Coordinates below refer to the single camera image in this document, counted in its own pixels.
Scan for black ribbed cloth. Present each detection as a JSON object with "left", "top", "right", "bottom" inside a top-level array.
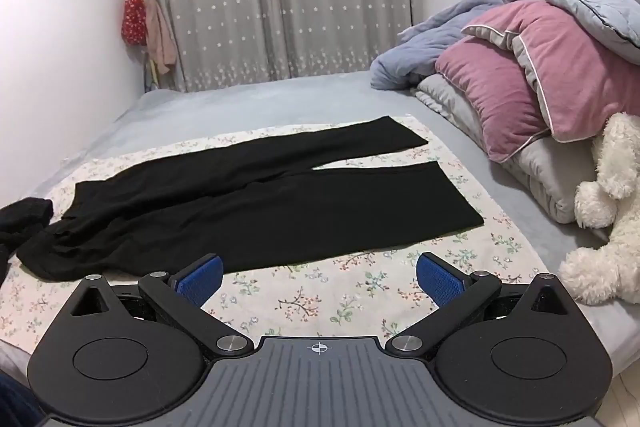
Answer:
[{"left": 0, "top": 197, "right": 54, "bottom": 283}]

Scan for pink pillow with white piping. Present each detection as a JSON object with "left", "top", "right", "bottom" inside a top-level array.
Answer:
[{"left": 460, "top": 0, "right": 640, "bottom": 142}]

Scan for blue blanket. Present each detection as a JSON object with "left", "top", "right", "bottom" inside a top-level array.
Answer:
[{"left": 370, "top": 0, "right": 506, "bottom": 92}]

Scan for black pants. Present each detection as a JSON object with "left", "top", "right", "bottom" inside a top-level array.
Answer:
[{"left": 15, "top": 116, "right": 485, "bottom": 282}]

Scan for grey folded quilt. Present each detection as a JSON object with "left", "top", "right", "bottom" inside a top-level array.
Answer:
[{"left": 410, "top": 74, "right": 606, "bottom": 225}]

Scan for pink hanging cloth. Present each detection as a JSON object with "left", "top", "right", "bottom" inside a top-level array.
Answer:
[{"left": 144, "top": 0, "right": 177, "bottom": 75}]

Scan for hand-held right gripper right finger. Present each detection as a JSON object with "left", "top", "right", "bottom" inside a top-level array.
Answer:
[{"left": 385, "top": 252, "right": 576, "bottom": 360}]

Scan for grey star-patterned curtain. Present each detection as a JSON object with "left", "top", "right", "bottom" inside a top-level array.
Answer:
[{"left": 137, "top": 0, "right": 426, "bottom": 94}]

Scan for light blue quilt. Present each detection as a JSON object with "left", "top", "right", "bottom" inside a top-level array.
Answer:
[{"left": 492, "top": 0, "right": 640, "bottom": 52}]

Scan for floral bed mat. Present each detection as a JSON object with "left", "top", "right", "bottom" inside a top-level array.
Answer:
[{"left": 0, "top": 114, "right": 556, "bottom": 355}]

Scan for plain pink pillow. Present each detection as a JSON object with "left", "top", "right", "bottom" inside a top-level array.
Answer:
[{"left": 434, "top": 41, "right": 551, "bottom": 164}]

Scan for white plush toy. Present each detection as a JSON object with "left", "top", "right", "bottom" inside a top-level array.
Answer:
[{"left": 557, "top": 112, "right": 640, "bottom": 305}]

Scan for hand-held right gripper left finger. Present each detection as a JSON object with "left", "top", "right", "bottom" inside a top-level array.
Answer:
[{"left": 67, "top": 255, "right": 256, "bottom": 360}]

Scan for person's dark blue clothing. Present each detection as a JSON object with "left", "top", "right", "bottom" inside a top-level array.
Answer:
[{"left": 0, "top": 372, "right": 46, "bottom": 427}]

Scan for red floral hanging bag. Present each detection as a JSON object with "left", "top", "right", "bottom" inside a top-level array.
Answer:
[{"left": 121, "top": 0, "right": 148, "bottom": 46}]

